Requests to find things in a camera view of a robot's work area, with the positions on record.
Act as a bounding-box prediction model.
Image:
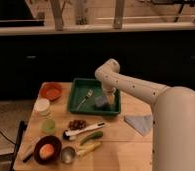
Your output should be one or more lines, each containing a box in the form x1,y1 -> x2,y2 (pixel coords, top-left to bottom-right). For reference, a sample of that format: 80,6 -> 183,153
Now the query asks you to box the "brown food pile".
68,120 -> 87,130

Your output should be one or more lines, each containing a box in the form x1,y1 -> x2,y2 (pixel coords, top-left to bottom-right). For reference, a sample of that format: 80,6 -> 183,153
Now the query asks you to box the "yellow vegetable piece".
77,142 -> 101,157

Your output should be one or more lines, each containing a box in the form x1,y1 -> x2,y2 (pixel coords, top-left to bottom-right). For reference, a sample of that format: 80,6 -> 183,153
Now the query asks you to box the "black table leg bar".
9,121 -> 27,171

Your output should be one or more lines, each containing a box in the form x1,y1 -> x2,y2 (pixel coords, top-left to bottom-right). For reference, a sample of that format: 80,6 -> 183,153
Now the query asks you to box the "blue sponge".
95,95 -> 108,108

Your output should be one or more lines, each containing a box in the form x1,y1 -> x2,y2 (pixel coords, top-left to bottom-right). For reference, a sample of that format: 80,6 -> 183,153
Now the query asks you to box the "orange bowl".
39,82 -> 62,101

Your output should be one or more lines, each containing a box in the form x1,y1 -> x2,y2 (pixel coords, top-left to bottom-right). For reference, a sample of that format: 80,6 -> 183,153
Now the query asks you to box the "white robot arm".
95,59 -> 195,171

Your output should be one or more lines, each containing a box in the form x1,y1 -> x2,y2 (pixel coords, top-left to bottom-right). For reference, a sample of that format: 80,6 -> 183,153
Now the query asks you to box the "blue gray cloth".
124,115 -> 153,136

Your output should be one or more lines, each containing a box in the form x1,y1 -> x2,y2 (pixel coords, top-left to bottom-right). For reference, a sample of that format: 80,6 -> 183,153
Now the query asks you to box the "green plastic cup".
41,119 -> 56,135

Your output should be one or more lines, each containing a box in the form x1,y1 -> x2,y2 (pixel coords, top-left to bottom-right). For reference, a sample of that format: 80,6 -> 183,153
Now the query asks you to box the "green plastic tray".
67,78 -> 121,117

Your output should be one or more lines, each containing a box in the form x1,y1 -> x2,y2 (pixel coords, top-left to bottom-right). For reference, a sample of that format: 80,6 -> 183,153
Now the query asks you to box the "white round container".
34,98 -> 50,116

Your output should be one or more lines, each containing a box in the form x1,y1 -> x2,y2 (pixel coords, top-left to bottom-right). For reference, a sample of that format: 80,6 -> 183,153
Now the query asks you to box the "silver fork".
77,89 -> 93,110

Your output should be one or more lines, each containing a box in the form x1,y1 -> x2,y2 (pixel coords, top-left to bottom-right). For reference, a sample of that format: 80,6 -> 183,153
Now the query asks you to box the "silver metal cup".
61,146 -> 76,164

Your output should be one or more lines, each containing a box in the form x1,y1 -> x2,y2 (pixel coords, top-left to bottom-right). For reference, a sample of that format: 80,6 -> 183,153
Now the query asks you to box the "orange fruit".
39,144 -> 54,160

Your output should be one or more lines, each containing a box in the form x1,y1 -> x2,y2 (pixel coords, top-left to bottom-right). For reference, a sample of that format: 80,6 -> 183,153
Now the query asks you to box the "green vegetable piece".
80,131 -> 103,145

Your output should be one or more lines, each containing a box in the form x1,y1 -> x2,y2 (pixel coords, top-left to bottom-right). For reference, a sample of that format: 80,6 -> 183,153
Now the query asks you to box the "black handled knife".
22,145 -> 35,162

